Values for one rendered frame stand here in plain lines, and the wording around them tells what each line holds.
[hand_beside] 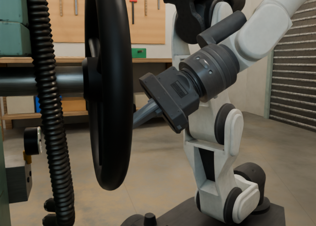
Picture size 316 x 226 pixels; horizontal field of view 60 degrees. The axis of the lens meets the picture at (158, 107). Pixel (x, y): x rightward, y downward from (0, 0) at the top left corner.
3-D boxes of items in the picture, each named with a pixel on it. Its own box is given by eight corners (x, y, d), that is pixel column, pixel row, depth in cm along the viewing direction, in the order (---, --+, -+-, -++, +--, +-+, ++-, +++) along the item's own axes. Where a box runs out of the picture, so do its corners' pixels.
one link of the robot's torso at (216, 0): (198, 30, 96) (190, -4, 91) (233, 28, 88) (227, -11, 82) (177, 46, 89) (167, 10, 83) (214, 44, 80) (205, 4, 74)
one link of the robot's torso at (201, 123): (204, 127, 110) (189, 5, 94) (246, 135, 99) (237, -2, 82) (182, 144, 100) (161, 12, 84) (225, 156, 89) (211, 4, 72)
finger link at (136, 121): (126, 121, 46) (157, 101, 47) (130, 127, 49) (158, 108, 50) (131, 128, 46) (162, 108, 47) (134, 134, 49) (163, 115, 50)
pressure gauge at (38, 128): (41, 166, 59) (38, 130, 57) (21, 169, 57) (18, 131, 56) (43, 157, 65) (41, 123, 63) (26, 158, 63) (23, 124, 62)
